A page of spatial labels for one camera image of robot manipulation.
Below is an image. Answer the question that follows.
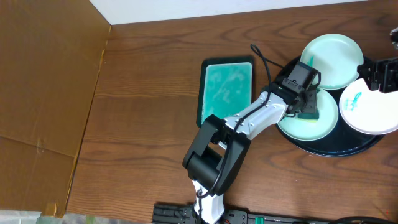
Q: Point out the green yellow scrub sponge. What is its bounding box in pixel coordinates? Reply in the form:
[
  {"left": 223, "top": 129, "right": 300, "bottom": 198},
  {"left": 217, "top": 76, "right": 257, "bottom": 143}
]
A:
[{"left": 297, "top": 111, "right": 320, "bottom": 121}]

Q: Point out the mint green plate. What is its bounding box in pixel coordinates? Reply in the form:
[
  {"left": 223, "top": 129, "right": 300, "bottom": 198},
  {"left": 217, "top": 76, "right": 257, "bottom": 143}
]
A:
[
  {"left": 300, "top": 34, "right": 364, "bottom": 90},
  {"left": 277, "top": 88, "right": 339, "bottom": 141}
]

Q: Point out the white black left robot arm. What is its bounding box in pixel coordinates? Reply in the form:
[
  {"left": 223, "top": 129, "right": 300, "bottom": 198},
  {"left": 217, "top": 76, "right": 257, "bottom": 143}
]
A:
[{"left": 182, "top": 78, "right": 318, "bottom": 223}]

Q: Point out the round black serving tray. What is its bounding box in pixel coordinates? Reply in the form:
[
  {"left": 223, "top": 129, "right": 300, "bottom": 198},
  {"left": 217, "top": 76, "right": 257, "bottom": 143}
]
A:
[{"left": 269, "top": 55, "right": 389, "bottom": 157}]

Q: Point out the black rectangular soap tray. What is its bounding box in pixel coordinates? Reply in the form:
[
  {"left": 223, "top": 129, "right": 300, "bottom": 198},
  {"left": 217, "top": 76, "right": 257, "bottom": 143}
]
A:
[{"left": 196, "top": 55, "right": 255, "bottom": 127}]

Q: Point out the white plate with green stain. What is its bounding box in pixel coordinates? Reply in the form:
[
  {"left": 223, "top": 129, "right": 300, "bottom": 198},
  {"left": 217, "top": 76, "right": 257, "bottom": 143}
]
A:
[{"left": 339, "top": 78, "right": 397, "bottom": 135}]

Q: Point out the brown cardboard panel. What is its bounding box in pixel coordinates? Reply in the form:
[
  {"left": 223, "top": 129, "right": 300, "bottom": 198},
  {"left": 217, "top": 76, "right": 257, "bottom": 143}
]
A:
[{"left": 1, "top": 0, "right": 111, "bottom": 217}]

